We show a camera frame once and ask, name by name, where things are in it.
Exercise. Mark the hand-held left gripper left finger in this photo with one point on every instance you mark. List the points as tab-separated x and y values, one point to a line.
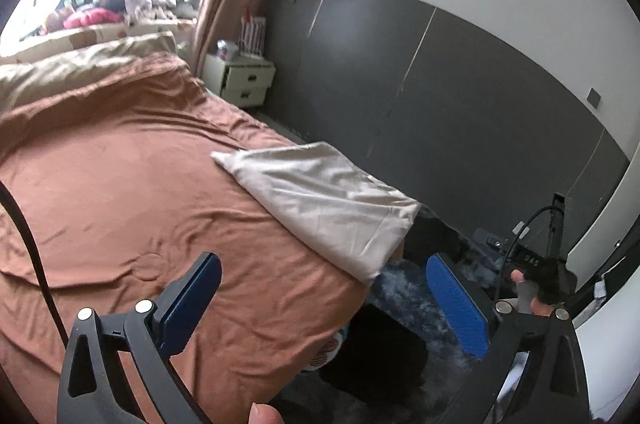
192	299

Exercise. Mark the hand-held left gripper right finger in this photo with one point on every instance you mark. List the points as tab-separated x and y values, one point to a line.
457	309

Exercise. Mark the beige jacket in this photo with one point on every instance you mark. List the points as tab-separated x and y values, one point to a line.
325	209

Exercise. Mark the pile of loose clothes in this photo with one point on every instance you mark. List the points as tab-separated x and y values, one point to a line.
135	3

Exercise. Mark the person's right hand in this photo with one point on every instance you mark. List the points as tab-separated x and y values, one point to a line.
516	275

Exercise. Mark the person's left hand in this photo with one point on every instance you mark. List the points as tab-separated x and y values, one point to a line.
265	416

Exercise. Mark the dark cloth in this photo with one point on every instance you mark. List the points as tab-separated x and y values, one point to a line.
432	236
375	349

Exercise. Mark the brown blanket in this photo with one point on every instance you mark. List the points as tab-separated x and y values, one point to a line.
150	204

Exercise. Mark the striped slipper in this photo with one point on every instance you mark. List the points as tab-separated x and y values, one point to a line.
327	351

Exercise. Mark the white nightstand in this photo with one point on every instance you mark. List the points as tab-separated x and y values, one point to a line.
245	79

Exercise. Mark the small cup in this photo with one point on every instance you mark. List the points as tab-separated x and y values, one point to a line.
227	50

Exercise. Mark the beige duvet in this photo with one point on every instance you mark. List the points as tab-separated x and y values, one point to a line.
75	69

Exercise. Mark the pink striped holder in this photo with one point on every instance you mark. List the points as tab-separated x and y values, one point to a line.
252	34

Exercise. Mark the pink plush cushion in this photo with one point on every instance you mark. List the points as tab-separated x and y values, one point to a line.
92	19

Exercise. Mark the brown plush toy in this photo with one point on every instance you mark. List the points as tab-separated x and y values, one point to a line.
54	21

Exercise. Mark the grey wall switch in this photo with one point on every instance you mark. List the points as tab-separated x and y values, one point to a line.
594	98

